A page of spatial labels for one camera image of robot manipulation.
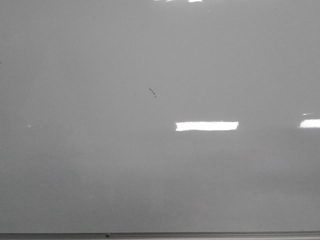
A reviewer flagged white glossy whiteboard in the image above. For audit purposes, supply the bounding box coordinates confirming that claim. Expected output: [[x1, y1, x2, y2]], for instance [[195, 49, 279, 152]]
[[0, 0, 320, 233]]

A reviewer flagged grey aluminium whiteboard frame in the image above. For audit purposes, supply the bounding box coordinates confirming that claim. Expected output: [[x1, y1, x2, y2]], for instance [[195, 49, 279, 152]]
[[0, 231, 320, 240]]

